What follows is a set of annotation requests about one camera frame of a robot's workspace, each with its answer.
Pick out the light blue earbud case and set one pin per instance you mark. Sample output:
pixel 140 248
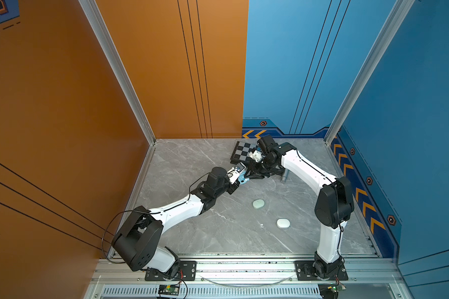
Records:
pixel 243 180

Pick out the white earbud case front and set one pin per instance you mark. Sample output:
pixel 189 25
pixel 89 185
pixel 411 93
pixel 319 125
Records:
pixel 283 223

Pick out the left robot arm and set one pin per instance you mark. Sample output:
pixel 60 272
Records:
pixel 137 240

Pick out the aluminium corner post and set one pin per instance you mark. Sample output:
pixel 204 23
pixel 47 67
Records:
pixel 388 31
pixel 99 27

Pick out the white earbud case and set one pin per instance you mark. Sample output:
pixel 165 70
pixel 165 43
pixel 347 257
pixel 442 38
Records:
pixel 283 223
pixel 258 204

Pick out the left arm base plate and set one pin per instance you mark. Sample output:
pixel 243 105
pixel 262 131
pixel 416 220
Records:
pixel 182 270

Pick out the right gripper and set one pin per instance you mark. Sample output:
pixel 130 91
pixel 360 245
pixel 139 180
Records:
pixel 254 173

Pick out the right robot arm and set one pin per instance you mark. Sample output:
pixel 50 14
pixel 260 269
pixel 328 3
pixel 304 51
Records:
pixel 334 204

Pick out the right aluminium corner post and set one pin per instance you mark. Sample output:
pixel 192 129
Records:
pixel 388 31

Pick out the aluminium front rail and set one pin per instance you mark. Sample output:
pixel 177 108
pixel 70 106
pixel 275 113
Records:
pixel 256 269

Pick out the black white chessboard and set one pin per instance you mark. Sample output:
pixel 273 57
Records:
pixel 241 151

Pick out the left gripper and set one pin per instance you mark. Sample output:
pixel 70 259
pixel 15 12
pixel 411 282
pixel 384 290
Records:
pixel 234 187

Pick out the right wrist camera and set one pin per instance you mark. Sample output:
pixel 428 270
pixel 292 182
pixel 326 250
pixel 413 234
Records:
pixel 255 154

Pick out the green circuit board left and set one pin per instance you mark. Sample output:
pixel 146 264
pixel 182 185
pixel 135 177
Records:
pixel 168 290

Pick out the green circuit board right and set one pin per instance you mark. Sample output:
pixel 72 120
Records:
pixel 336 288

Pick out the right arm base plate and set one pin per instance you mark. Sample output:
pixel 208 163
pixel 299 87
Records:
pixel 307 270

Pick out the green circuit board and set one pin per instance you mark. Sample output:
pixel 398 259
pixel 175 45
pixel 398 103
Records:
pixel 168 290
pixel 336 288

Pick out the left aluminium corner post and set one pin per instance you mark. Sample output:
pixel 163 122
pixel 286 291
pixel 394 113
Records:
pixel 99 27

